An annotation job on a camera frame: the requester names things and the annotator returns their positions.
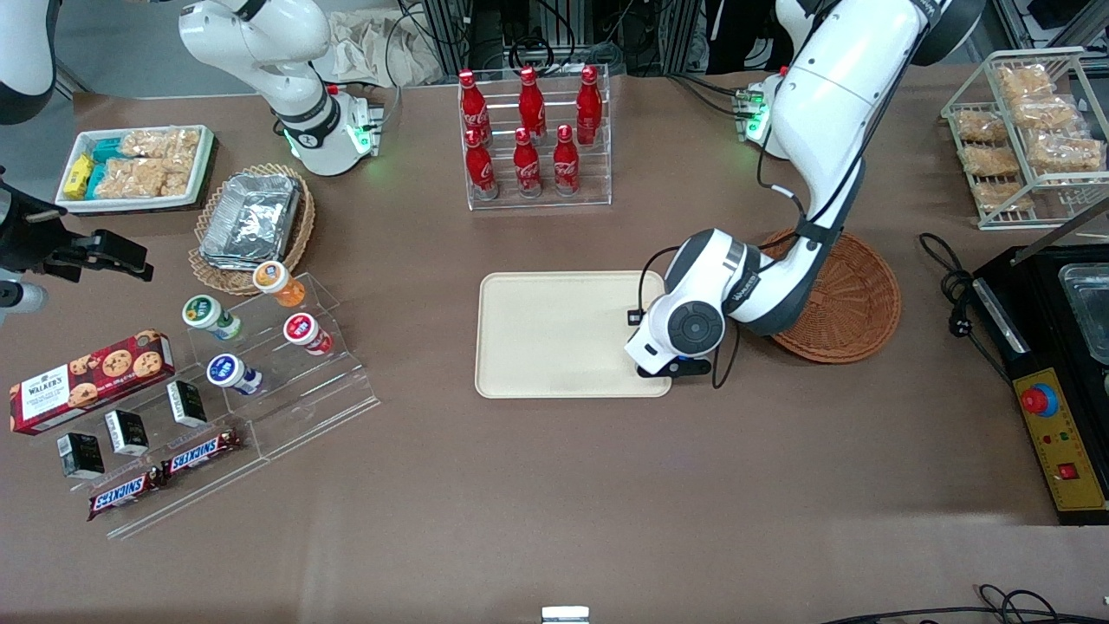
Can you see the yellow emergency stop control box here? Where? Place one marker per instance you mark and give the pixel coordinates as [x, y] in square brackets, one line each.
[1061, 442]

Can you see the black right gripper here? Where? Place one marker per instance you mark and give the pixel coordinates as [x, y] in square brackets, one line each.
[28, 238]

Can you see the small black box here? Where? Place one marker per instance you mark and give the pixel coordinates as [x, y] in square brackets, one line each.
[127, 433]
[81, 455]
[187, 403]

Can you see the beige crumpled cloth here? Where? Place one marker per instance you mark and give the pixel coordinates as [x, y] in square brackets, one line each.
[372, 48]

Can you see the orange cap yogurt bottle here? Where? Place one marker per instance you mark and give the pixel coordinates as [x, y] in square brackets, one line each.
[275, 282]

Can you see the clear bag of rice crackers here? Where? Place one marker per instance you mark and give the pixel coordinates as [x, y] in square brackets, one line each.
[1066, 152]
[1005, 196]
[1024, 80]
[143, 178]
[983, 127]
[165, 142]
[990, 161]
[1048, 113]

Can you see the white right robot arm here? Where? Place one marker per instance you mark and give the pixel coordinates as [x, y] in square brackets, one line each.
[260, 43]

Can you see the clear acrylic bottle rack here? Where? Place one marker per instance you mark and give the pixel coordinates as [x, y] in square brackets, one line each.
[598, 186]

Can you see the white rectangular snack tray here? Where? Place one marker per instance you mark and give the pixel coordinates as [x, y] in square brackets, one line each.
[204, 160]

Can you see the red cola bottle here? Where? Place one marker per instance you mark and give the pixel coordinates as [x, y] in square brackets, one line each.
[531, 104]
[589, 108]
[566, 165]
[480, 169]
[527, 169]
[473, 108]

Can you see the Snickers bar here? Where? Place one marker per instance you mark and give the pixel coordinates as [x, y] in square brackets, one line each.
[121, 494]
[199, 453]

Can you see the stack of foil trays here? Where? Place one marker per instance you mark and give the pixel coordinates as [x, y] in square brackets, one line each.
[251, 217]

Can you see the yellow snack packet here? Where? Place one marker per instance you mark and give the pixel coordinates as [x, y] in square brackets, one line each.
[79, 176]

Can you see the red cap yogurt bottle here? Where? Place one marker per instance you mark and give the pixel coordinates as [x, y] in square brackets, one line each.
[303, 332]

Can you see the black countertop appliance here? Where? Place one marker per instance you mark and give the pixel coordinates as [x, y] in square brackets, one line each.
[1040, 312]

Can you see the red Walkers cookie box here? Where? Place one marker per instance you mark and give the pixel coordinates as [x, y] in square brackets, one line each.
[87, 381]

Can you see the beige plastic tray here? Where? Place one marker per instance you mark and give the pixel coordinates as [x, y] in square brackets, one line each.
[554, 334]

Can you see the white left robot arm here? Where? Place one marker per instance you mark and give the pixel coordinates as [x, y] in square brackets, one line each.
[832, 104]

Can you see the person in black clothing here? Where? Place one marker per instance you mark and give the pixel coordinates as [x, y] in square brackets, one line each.
[745, 35]

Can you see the small silver metal bracket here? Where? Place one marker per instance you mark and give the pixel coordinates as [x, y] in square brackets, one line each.
[565, 615]

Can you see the blue cap yogurt bottle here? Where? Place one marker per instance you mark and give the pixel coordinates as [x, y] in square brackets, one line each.
[230, 373]

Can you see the clear acrylic stepped display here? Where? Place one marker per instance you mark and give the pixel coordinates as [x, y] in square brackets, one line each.
[321, 399]
[199, 494]

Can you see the brown round wicker basket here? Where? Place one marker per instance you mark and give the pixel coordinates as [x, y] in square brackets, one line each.
[853, 303]

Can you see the teal snack packet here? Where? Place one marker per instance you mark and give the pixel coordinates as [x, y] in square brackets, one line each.
[96, 182]
[108, 151]

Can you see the light oval wicker basket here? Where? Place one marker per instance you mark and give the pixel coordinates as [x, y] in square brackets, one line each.
[295, 251]

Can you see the green cap yogurt bottle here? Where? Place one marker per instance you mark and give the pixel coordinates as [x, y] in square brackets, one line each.
[206, 314]

